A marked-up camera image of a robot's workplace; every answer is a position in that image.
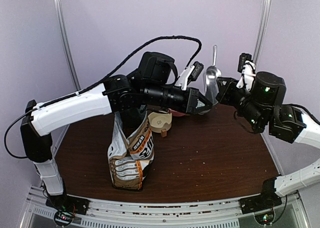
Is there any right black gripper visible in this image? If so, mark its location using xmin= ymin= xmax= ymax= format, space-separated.
xmin=215 ymin=77 xmax=267 ymax=131

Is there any metal scoop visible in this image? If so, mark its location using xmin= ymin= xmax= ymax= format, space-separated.
xmin=204 ymin=44 xmax=222 ymax=106

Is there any pet food bag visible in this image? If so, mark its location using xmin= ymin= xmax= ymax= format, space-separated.
xmin=107 ymin=105 xmax=155 ymax=191

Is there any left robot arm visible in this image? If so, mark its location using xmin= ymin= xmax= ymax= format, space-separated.
xmin=20 ymin=52 xmax=213 ymax=210

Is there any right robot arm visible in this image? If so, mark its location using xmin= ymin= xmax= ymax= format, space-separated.
xmin=216 ymin=71 xmax=320 ymax=209

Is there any pink pet bowl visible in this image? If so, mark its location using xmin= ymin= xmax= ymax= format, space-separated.
xmin=168 ymin=109 xmax=186 ymax=117

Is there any cream pet bowl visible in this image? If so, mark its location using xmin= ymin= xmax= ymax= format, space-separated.
xmin=148 ymin=112 xmax=172 ymax=138

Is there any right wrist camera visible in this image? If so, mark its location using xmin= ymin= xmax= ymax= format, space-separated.
xmin=236 ymin=53 xmax=256 ymax=91

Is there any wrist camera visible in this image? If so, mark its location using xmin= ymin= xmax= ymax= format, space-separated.
xmin=174 ymin=61 xmax=204 ymax=91
xmin=236 ymin=53 xmax=256 ymax=91

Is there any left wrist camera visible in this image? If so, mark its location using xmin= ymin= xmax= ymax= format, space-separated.
xmin=174 ymin=61 xmax=204 ymax=91

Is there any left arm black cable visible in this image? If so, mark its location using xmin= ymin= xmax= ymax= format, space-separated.
xmin=3 ymin=35 xmax=203 ymax=159

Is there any right aluminium frame post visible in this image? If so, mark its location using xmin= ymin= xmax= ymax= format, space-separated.
xmin=253 ymin=0 xmax=272 ymax=64

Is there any aluminium frame post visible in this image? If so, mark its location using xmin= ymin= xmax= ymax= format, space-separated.
xmin=253 ymin=0 xmax=272 ymax=64
xmin=53 ymin=0 xmax=81 ymax=91

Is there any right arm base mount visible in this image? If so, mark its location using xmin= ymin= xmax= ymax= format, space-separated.
xmin=239 ymin=195 xmax=275 ymax=215

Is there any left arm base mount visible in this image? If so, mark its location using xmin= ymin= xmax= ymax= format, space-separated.
xmin=45 ymin=194 xmax=90 ymax=215

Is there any left aluminium frame post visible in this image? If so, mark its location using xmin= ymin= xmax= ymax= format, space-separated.
xmin=53 ymin=0 xmax=81 ymax=91

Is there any front aluminium rail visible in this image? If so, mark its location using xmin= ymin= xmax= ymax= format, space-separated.
xmin=19 ymin=197 xmax=306 ymax=228

